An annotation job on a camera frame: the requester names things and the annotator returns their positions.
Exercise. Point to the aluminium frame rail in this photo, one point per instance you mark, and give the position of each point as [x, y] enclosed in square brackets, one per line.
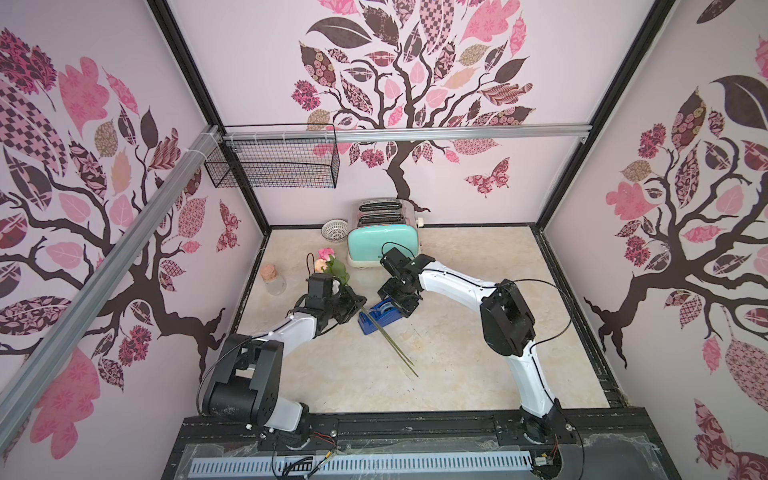
[36, 375]

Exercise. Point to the mint green toaster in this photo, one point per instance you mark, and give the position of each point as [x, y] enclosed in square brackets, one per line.
[379, 225]

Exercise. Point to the black wire basket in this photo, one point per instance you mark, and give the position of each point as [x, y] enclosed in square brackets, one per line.
[280, 155]

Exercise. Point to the dark pink artificial rose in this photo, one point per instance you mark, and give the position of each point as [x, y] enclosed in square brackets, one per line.
[338, 270]

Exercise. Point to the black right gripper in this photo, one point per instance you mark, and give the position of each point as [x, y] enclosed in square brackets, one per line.
[402, 292]

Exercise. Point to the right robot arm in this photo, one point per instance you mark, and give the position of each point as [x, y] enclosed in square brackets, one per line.
[507, 326]

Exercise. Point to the blue tape dispenser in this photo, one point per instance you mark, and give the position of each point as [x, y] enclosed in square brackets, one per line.
[383, 314]

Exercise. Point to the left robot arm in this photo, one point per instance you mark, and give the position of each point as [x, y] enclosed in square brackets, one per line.
[243, 383]

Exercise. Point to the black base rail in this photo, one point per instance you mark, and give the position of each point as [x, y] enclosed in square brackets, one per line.
[613, 443]

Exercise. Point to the white slotted cable duct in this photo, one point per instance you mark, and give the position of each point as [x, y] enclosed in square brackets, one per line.
[359, 465]

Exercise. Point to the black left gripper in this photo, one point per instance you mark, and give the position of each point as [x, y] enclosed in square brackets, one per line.
[353, 301]

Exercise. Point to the patterned ceramic bowl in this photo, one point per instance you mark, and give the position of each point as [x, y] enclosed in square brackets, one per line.
[335, 230]

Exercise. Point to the glass jar with pink lid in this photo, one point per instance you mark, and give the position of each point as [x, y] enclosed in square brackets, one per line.
[273, 281]

